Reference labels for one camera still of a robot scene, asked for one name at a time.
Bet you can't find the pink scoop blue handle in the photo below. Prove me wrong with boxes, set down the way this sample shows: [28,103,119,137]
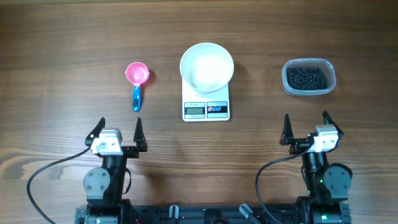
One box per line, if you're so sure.
[125,62,150,112]

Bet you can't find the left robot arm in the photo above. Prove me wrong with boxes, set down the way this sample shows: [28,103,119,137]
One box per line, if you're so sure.
[75,118,148,224]

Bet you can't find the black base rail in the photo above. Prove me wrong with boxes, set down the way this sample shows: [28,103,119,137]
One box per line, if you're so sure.
[74,203,352,224]

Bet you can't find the black beans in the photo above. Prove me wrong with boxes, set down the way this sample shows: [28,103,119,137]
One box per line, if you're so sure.
[286,67,328,90]

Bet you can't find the white digital kitchen scale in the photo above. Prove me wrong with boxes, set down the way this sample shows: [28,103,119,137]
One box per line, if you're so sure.
[182,79,230,122]

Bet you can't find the clear plastic container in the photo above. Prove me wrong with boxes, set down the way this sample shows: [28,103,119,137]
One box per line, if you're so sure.
[282,58,336,96]

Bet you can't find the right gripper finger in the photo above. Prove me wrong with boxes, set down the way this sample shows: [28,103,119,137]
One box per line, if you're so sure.
[279,114,294,145]
[322,111,344,139]

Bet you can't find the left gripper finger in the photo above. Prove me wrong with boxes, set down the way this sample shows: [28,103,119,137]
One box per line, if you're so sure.
[85,117,106,142]
[133,117,147,146]

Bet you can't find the white bowl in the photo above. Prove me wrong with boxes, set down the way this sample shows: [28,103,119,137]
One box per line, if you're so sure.
[179,42,234,94]

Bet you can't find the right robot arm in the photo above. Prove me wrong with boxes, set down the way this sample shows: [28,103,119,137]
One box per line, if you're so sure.
[280,111,353,224]

